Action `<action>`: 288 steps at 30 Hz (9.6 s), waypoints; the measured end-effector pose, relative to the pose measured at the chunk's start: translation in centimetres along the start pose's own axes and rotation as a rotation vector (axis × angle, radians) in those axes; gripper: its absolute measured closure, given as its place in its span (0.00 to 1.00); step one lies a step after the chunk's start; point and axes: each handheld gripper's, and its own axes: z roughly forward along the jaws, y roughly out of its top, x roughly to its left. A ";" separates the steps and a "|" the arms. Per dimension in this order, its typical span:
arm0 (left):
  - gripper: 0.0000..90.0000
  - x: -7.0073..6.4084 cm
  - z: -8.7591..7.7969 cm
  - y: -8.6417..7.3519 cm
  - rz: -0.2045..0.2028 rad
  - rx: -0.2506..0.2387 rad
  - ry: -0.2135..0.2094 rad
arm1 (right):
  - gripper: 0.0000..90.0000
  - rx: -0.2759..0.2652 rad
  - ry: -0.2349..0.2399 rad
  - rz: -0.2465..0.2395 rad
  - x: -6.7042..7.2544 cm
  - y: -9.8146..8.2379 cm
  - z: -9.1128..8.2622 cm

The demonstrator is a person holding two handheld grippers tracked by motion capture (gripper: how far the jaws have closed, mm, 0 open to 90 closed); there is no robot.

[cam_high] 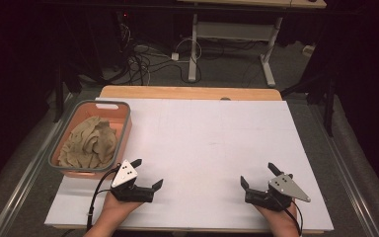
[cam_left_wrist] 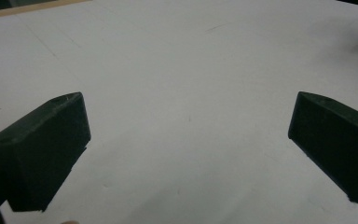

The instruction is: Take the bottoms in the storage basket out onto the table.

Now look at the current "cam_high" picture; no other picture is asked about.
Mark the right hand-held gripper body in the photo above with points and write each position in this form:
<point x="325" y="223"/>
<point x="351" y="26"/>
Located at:
<point x="276" y="194"/>

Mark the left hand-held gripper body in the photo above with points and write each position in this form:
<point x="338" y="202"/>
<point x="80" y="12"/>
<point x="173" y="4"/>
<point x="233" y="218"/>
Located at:
<point x="125" y="184"/>

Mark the orange basket with grey rim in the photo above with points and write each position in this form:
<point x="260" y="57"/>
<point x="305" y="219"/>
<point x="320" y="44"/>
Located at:
<point x="125" y="121"/>

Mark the beige cloth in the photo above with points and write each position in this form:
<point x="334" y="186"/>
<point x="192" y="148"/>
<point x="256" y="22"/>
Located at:
<point x="89" y="144"/>

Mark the person's right hand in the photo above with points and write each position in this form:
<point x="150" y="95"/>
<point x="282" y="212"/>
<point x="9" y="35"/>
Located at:
<point x="280" y="218"/>

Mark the person's left hand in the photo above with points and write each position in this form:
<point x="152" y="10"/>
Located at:
<point x="118" y="210"/>

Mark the white board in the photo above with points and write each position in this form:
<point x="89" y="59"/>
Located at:
<point x="204" y="148"/>

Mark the black stand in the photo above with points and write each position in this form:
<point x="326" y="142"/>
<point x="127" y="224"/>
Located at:
<point x="59" y="95"/>
<point x="329" y="108"/>

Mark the wooden table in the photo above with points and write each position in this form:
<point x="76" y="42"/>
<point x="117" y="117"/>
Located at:
<point x="190" y="93"/>

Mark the white power adapter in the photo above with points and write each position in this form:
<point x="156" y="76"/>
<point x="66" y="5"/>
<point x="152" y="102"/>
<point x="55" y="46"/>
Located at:
<point x="175" y="56"/>

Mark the white power strip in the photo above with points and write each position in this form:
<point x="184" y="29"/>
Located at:
<point x="308" y="50"/>

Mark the light wooden desk top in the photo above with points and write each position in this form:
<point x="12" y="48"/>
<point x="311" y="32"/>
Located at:
<point x="243" y="2"/>

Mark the metal floor rail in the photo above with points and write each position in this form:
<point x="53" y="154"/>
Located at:
<point x="345" y="171"/>
<point x="26" y="171"/>

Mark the white desk frame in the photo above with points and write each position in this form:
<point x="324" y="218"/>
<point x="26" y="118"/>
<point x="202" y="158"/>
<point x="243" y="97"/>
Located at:
<point x="194" y="49"/>

